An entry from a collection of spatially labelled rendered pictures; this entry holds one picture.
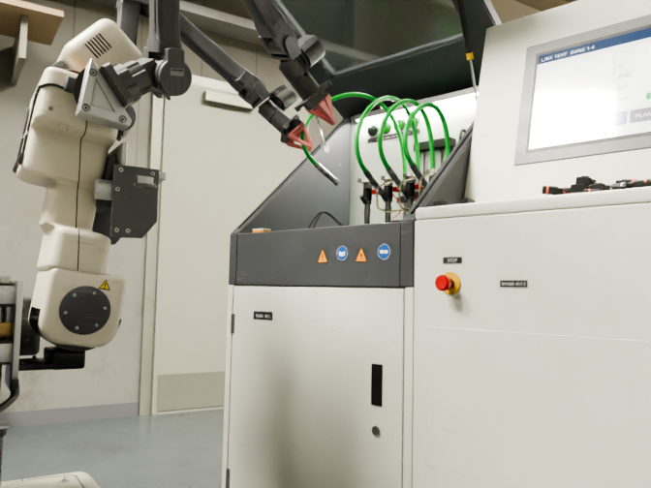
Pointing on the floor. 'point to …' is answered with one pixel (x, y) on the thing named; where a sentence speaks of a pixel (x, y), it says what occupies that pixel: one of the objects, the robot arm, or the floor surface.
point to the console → (535, 304)
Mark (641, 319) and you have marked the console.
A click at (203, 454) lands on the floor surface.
